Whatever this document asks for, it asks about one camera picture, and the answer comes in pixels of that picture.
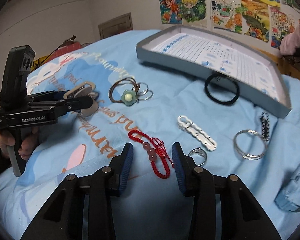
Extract red beaded string bracelet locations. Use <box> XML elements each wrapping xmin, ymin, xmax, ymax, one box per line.
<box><xmin>128</xmin><ymin>129</ymin><xmax>175</xmax><ymax>179</ymax></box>

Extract pink patterned cloth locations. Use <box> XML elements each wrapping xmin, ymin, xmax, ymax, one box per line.
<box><xmin>280</xmin><ymin>24</ymin><xmax>300</xmax><ymax>56</ymax></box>

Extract light blue kids smartwatch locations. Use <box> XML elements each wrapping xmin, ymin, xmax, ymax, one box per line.
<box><xmin>275</xmin><ymin>164</ymin><xmax>300</xmax><ymax>212</ymax></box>

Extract person's left hand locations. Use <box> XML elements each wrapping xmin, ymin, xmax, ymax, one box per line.
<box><xmin>0</xmin><ymin>126</ymin><xmax>40</xmax><ymax>161</ymax></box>

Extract children's drawings on wall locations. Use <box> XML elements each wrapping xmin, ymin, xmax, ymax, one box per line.
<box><xmin>159</xmin><ymin>0</ymin><xmax>300</xmax><ymax>49</ymax></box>

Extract white metal hair clip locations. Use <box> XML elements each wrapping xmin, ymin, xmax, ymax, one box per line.
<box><xmin>177</xmin><ymin>115</ymin><xmax>217</xmax><ymax>151</ymax></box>

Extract red checkered box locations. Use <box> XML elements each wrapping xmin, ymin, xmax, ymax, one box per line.
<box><xmin>29</xmin><ymin>41</ymin><xmax>82</xmax><ymax>71</ymax></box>

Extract grey shallow tray box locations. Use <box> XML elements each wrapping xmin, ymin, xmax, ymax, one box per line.
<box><xmin>136</xmin><ymin>25</ymin><xmax>292</xmax><ymax>118</ymax></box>

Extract small silver ring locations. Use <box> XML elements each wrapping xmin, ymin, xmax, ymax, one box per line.
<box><xmin>187</xmin><ymin>147</ymin><xmax>208</xmax><ymax>167</ymax></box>

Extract black elastic hair tie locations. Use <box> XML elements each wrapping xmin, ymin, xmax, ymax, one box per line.
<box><xmin>204</xmin><ymin>73</ymin><xmax>241</xmax><ymax>106</ymax></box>

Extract brown wall cabinet door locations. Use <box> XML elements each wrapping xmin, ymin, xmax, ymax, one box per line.
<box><xmin>98</xmin><ymin>12</ymin><xmax>133</xmax><ymax>40</ymax></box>

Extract wooden bed frame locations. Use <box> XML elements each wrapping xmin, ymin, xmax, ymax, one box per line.
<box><xmin>258</xmin><ymin>48</ymin><xmax>300</xmax><ymax>80</ymax></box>

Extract silver wire bangle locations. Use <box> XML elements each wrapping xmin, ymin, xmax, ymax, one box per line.
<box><xmin>233</xmin><ymin>129</ymin><xmax>268</xmax><ymax>160</ymax></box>

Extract silver key rings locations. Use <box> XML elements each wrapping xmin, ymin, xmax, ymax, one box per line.
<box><xmin>135</xmin><ymin>81</ymin><xmax>154</xmax><ymax>104</ymax></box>

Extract light blue cartoon bedsheet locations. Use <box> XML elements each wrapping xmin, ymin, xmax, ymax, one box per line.
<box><xmin>0</xmin><ymin>30</ymin><xmax>300</xmax><ymax>239</ymax></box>

